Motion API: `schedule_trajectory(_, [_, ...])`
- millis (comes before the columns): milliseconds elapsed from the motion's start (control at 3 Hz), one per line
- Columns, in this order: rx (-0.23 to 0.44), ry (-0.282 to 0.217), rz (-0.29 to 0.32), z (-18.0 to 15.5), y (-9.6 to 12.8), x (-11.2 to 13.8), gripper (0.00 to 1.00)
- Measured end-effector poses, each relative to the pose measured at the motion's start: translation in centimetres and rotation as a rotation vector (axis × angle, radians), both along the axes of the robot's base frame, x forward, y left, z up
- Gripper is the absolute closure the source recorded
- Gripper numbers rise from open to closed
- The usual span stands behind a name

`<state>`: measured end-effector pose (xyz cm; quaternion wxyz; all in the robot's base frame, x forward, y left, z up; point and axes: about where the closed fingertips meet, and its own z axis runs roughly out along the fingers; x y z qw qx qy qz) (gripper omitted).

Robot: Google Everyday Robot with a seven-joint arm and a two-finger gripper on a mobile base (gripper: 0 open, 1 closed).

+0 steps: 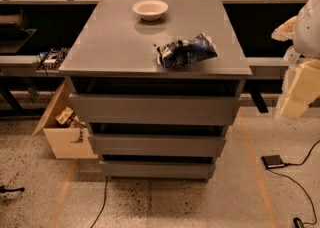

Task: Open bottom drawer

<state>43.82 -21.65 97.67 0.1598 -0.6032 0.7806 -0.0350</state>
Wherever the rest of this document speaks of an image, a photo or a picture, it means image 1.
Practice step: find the blue chip bag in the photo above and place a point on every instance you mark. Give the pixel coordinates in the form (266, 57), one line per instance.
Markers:
(182, 53)

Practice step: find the cardboard box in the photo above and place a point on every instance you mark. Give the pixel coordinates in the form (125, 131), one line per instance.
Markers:
(66, 141)

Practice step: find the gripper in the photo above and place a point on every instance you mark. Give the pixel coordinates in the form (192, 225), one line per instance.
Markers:
(309, 30)

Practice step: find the patterned black white box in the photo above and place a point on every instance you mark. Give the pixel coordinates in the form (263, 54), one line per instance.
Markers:
(52, 59)

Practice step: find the grey drawer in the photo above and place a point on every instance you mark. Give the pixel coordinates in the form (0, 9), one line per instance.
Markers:
(167, 110)
(157, 139)
(158, 170)

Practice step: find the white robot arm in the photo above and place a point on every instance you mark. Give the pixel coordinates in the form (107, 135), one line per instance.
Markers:
(304, 31)

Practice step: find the grey bottom drawer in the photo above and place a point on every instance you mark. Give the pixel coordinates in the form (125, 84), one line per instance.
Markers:
(158, 170)

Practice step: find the white bowl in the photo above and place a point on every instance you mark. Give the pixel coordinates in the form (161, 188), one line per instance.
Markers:
(150, 10)

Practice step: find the grey top drawer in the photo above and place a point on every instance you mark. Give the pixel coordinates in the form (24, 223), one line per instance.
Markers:
(167, 110)

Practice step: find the grey drawer cabinet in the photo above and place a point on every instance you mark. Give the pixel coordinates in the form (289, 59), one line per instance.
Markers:
(115, 32)

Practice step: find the small box in carton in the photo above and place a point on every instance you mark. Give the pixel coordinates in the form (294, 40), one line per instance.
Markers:
(64, 116)

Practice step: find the grey middle drawer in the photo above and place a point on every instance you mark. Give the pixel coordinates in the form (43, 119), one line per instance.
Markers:
(157, 139)

